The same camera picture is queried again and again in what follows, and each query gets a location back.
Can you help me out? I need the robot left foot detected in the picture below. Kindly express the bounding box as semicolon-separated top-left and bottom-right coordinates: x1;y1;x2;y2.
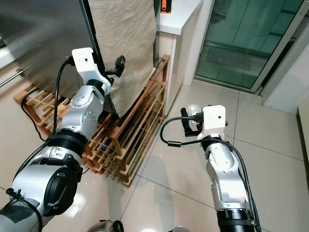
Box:
87;220;124;232

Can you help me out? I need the wooden slatted rack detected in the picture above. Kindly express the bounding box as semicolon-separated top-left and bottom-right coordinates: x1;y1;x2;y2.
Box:
14;55;170;187

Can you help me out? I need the stainless steel fridge body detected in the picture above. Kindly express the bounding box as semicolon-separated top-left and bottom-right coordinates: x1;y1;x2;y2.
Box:
86;0;158;119

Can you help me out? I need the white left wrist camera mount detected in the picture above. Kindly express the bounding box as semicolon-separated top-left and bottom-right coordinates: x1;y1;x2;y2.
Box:
71;47;110;84

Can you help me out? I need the green tinted glass door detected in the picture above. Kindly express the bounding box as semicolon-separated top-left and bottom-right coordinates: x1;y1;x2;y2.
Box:
193;0;309;93

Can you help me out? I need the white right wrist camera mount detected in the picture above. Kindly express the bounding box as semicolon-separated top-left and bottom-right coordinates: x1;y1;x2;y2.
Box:
202;105;228;141

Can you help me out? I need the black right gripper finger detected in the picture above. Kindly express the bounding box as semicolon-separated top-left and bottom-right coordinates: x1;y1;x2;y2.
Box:
180;107;192;138

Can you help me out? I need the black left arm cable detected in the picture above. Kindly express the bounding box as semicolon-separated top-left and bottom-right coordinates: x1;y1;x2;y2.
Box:
7;56;75;223

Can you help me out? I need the metal drawer bar handle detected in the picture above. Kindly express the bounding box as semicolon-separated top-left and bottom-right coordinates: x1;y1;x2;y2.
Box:
0;68;30;88

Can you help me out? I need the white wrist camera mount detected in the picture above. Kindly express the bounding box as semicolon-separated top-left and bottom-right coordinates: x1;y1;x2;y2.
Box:
71;47;110;84
202;105;228;141

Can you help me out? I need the white cabinet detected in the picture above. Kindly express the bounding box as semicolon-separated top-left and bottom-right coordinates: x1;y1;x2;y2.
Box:
154;0;216;116

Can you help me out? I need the black fridge power cord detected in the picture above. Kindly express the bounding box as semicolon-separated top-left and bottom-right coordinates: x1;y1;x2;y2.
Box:
24;91;53;142

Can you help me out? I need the small orange black object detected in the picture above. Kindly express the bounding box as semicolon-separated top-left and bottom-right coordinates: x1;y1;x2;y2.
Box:
160;0;171;14

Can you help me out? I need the white low wall unit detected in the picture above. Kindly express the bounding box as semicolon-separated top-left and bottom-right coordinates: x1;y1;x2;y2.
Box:
261;29;309;115

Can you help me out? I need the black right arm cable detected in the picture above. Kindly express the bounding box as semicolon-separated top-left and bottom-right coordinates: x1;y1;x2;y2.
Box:
160;114;262;231

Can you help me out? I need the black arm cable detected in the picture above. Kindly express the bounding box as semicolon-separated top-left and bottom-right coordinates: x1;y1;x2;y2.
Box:
7;56;75;223
160;114;262;231

